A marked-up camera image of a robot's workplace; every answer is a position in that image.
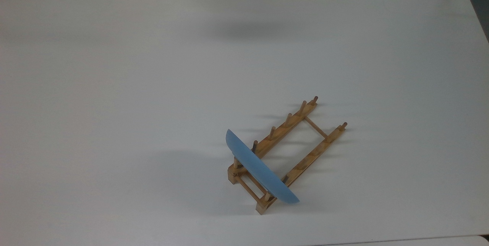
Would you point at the wooden plate rack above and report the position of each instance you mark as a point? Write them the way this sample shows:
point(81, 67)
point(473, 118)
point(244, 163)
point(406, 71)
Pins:
point(261, 207)

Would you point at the white side table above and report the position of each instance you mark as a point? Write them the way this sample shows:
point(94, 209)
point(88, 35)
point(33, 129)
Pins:
point(420, 241)

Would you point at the blue round plate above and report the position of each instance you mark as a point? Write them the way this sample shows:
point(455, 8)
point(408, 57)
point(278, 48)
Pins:
point(256, 165)

